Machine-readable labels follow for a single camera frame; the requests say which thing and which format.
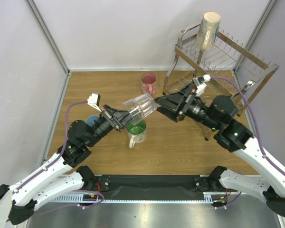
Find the pink ceramic mug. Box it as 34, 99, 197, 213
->
141, 73, 157, 95

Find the cream patterned ceramic mug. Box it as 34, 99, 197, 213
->
195, 12, 221, 51

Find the clear glass cup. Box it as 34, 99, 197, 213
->
123, 93, 156, 124

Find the white object bottom left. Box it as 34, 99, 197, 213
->
0, 191, 13, 228

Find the aluminium left corner post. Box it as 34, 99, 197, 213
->
24, 0, 70, 76

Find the blue plastic cup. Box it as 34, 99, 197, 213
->
85, 115, 99, 126

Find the steel wire dish rack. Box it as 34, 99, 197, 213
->
162, 24, 279, 127

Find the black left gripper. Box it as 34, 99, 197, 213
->
85, 104, 140, 148

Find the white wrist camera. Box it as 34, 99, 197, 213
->
87, 93, 101, 112
192, 74, 211, 97

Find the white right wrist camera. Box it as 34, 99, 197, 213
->
192, 74, 211, 97

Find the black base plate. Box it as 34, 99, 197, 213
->
91, 174, 234, 194

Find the aluminium corner post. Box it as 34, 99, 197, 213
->
24, 0, 70, 76
245, 0, 278, 51

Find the green interior white mug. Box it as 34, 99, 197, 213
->
126, 120, 147, 149

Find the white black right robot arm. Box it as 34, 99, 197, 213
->
155, 83, 285, 217

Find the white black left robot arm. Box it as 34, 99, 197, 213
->
0, 105, 139, 228

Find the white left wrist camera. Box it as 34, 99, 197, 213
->
87, 93, 101, 112

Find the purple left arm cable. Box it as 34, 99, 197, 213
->
0, 100, 88, 214

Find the aluminium slotted rail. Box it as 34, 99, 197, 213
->
50, 191, 239, 205

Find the aluminium right corner post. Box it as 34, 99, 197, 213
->
245, 0, 278, 51

